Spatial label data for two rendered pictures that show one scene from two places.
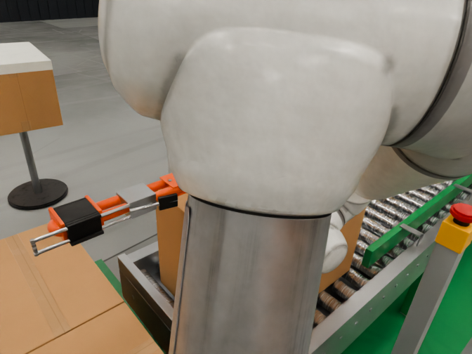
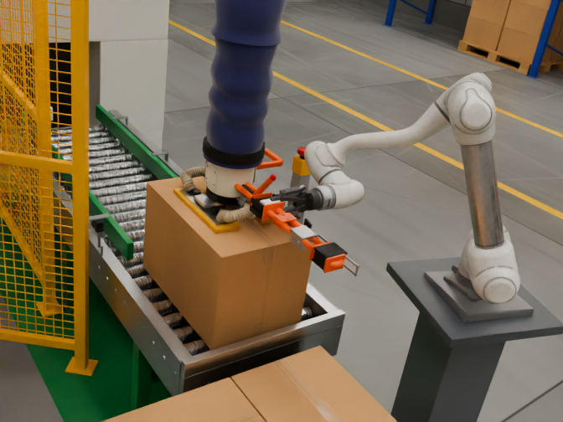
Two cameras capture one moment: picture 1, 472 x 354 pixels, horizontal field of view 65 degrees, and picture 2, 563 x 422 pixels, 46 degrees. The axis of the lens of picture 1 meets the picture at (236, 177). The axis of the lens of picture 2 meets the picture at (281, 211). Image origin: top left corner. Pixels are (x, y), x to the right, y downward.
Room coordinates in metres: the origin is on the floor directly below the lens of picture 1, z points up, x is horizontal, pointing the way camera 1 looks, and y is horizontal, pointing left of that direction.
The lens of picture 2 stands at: (0.64, 2.12, 2.14)
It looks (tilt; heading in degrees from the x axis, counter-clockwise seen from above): 28 degrees down; 275
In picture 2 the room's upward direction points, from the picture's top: 9 degrees clockwise
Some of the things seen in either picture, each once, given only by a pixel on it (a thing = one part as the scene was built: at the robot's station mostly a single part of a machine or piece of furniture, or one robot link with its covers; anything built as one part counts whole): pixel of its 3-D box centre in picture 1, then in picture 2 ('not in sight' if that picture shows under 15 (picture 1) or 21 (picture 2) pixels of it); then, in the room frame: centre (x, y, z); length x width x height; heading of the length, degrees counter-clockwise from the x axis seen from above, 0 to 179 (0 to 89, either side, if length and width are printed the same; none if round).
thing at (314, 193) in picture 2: not in sight; (305, 201); (0.74, -0.03, 1.07); 0.09 x 0.07 x 0.08; 43
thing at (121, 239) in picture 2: not in sight; (59, 173); (2.01, -0.77, 0.60); 1.60 x 0.11 x 0.09; 133
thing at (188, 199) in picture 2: not in sight; (205, 204); (1.10, -0.05, 0.97); 0.34 x 0.10 x 0.05; 133
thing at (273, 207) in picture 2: not in sight; (266, 206); (0.86, 0.07, 1.08); 0.10 x 0.08 x 0.06; 43
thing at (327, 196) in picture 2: not in sight; (321, 198); (0.68, -0.08, 1.07); 0.09 x 0.06 x 0.09; 133
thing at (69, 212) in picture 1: (76, 218); (327, 257); (0.63, 0.33, 1.07); 0.08 x 0.07 x 0.05; 133
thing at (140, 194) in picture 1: (136, 200); (302, 237); (0.71, 0.23, 1.07); 0.07 x 0.07 x 0.04; 43
